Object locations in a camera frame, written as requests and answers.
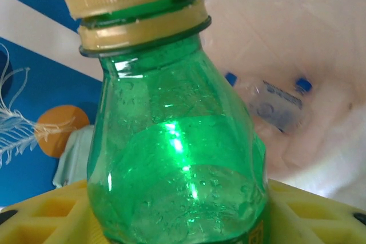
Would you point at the white ribbed plastic bin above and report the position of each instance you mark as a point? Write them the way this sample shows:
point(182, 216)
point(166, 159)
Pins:
point(337, 169)

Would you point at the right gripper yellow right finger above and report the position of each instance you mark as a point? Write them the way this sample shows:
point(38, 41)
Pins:
point(314, 215)

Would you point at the small bottle dark blue label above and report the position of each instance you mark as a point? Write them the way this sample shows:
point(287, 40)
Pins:
point(230, 78)

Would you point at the pink plastic bin liner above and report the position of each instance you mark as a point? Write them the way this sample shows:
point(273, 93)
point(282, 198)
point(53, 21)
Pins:
point(314, 41)

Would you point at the clear bottle pale patterned label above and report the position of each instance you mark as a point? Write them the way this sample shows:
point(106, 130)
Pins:
point(283, 104)

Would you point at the green bottle yellow cap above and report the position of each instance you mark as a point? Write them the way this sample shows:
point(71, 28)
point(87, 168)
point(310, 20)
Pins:
point(171, 141)

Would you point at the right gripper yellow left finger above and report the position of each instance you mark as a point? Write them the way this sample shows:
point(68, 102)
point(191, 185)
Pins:
point(43, 215)

